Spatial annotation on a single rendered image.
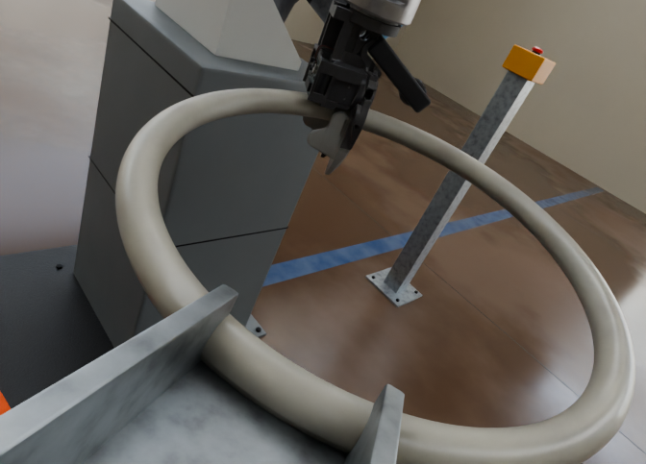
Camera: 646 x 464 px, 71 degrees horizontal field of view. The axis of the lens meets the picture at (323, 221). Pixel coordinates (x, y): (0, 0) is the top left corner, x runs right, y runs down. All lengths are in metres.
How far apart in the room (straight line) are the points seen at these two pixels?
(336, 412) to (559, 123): 6.65
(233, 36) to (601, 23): 6.19
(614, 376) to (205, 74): 0.75
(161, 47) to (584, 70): 6.20
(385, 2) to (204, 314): 0.42
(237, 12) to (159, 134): 0.57
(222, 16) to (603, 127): 6.06
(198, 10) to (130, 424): 0.90
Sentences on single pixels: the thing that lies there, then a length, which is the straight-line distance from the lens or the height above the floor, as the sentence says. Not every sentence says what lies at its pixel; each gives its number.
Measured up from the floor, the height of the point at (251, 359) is 0.90.
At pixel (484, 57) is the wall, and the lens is 7.32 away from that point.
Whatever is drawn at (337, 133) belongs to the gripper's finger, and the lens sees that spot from 0.62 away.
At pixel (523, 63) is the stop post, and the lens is 1.73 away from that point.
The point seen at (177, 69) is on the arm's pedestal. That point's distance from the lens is 0.95.
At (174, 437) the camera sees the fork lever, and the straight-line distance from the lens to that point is 0.24.
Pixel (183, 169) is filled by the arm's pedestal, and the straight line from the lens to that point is 0.97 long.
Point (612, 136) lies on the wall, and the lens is 6.69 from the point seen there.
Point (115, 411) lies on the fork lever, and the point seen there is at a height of 0.92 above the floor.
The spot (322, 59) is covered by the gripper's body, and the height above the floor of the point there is 0.99.
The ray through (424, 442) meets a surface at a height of 0.90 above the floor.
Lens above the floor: 1.09
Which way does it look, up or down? 28 degrees down
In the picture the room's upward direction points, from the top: 25 degrees clockwise
